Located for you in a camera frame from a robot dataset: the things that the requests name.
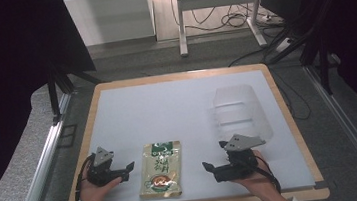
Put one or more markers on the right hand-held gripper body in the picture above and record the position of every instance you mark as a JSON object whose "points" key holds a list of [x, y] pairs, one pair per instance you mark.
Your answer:
{"points": [[239, 161]]}

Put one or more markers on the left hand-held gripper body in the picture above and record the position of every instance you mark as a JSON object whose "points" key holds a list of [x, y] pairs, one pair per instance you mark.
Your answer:
{"points": [[102, 173]]}

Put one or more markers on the person's left hand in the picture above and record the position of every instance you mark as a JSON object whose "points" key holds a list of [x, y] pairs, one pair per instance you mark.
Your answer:
{"points": [[93, 191]]}

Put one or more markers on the person's right hand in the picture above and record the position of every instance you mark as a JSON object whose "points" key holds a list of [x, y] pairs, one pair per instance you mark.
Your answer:
{"points": [[258, 181]]}

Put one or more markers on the beige and green food packet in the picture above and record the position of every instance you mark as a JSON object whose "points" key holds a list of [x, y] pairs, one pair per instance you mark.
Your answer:
{"points": [[160, 172]]}

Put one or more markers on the clear plastic container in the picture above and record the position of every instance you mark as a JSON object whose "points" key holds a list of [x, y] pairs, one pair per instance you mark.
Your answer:
{"points": [[239, 112]]}

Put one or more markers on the white table mat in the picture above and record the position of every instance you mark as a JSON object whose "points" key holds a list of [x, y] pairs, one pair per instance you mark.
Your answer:
{"points": [[168, 115]]}

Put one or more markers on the black metal stand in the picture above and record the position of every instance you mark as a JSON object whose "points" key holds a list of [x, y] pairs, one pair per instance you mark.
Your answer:
{"points": [[53, 93], [323, 65]]}

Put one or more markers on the white power strip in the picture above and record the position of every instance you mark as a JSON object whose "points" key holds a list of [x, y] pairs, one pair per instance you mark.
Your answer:
{"points": [[283, 44]]}

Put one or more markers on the aluminium rail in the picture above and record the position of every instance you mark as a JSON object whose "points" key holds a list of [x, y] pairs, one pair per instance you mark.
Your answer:
{"points": [[39, 168], [354, 132]]}

